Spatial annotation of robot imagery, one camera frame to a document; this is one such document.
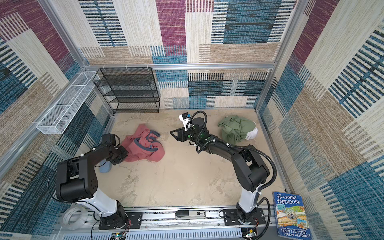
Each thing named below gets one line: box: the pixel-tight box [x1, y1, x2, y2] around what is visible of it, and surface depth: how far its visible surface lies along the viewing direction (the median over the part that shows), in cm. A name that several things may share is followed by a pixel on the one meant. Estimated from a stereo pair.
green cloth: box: [218, 115, 256, 144], surface depth 97 cm
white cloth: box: [245, 127, 258, 141], surface depth 102 cm
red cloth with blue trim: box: [121, 123, 166, 162], surface depth 95 cm
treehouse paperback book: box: [272, 191, 313, 240], surface depth 73 cm
